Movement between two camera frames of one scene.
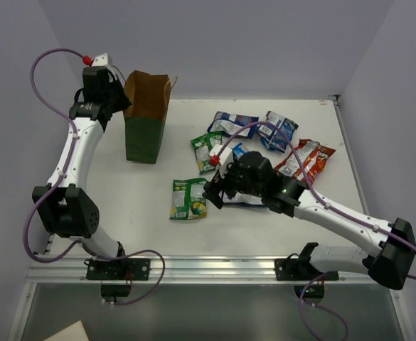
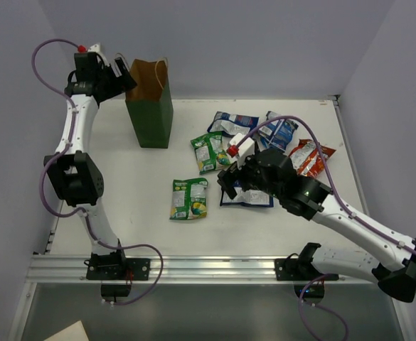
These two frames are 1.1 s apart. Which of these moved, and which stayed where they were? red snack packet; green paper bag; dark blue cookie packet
Moved: green paper bag
Stayed: dark blue cookie packet; red snack packet
